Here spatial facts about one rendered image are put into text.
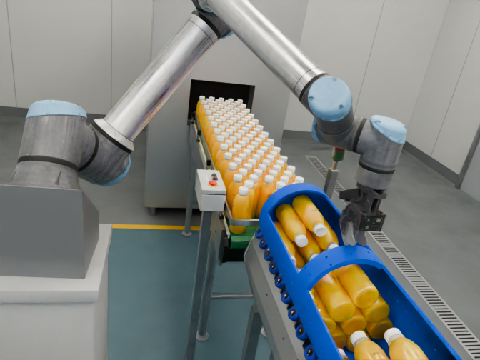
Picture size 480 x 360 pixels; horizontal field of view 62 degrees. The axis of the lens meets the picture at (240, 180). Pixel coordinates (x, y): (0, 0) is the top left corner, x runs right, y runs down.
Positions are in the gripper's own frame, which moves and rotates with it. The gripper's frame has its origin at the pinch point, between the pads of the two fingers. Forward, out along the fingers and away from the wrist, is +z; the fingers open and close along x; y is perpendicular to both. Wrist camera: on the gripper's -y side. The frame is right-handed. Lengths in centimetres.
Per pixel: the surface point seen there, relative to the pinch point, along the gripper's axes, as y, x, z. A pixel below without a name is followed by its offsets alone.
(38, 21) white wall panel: -457, -183, 3
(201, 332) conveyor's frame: -82, -21, 118
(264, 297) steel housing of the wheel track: -19.8, -13.2, 37.0
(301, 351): 9.7, -11.1, 30.4
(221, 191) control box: -57, -26, 14
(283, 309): -7.1, -11.3, 30.7
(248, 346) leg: -37, -9, 80
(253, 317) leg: -37, -9, 63
